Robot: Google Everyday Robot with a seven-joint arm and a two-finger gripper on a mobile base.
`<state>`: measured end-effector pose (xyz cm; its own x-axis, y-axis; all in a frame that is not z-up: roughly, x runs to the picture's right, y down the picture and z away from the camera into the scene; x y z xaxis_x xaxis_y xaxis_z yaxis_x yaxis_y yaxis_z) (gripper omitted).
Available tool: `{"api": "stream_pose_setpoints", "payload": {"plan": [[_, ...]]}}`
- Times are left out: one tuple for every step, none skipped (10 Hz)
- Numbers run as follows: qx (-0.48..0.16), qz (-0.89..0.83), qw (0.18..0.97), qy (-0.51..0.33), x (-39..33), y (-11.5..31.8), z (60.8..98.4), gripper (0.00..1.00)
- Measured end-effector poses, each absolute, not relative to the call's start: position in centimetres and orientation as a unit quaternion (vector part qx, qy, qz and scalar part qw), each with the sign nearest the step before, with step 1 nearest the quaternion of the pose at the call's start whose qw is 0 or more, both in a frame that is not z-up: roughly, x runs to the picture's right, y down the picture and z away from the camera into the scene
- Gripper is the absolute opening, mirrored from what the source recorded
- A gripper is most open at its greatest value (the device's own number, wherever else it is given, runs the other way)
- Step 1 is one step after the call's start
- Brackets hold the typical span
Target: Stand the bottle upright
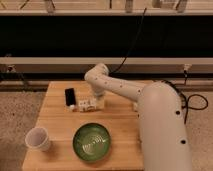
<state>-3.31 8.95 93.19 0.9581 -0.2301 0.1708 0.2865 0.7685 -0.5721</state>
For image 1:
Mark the black phone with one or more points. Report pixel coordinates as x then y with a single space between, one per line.
70 97

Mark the green bowl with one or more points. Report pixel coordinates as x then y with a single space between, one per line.
91 142

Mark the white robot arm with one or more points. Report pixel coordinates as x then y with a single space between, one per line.
162 131

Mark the white wall rail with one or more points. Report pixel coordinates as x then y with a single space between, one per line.
105 60

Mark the white paper cup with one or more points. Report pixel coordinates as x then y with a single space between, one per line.
38 138

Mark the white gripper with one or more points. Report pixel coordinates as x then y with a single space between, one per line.
100 102

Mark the clear plastic bottle white cap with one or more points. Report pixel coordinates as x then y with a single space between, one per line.
85 105

